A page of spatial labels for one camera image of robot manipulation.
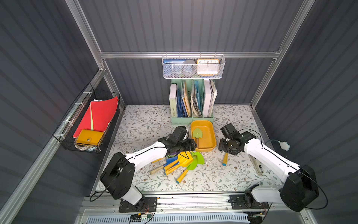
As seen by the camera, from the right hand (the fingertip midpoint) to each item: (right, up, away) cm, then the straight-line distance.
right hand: (225, 147), depth 84 cm
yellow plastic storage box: (-8, +1, +13) cm, 16 cm away
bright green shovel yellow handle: (-16, -9, +6) cm, 19 cm away
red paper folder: (-71, +19, -10) cm, 74 cm away
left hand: (-20, +1, 0) cm, 20 cm away
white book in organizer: (-32, +29, +6) cm, 44 cm away
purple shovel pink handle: (-30, -1, -11) cm, 32 cm away
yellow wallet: (-69, +9, -19) cm, 73 cm away
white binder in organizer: (-9, +33, +8) cm, 35 cm away
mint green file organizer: (-19, +30, +13) cm, 38 cm away
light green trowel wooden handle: (-15, +7, +18) cm, 24 cm away
